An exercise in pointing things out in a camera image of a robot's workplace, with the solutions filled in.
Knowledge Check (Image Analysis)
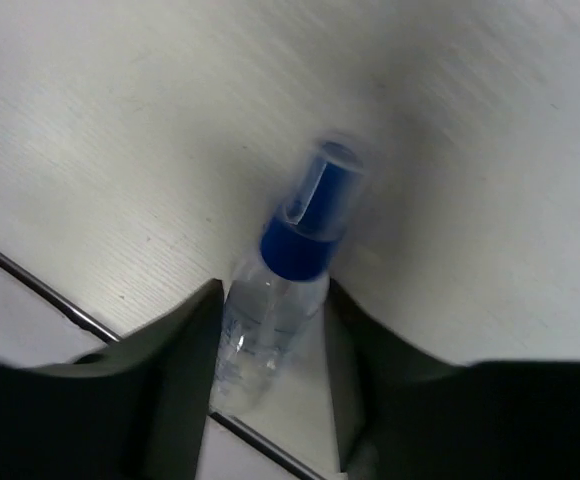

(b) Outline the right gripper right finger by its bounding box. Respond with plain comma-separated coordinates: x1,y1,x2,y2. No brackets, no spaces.
324,283,580,479

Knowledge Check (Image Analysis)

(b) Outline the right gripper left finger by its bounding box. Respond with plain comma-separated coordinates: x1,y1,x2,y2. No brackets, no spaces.
0,279,224,479

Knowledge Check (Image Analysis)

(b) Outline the blue spray bottle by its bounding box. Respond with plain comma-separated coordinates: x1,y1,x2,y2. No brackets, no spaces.
211,132,368,416

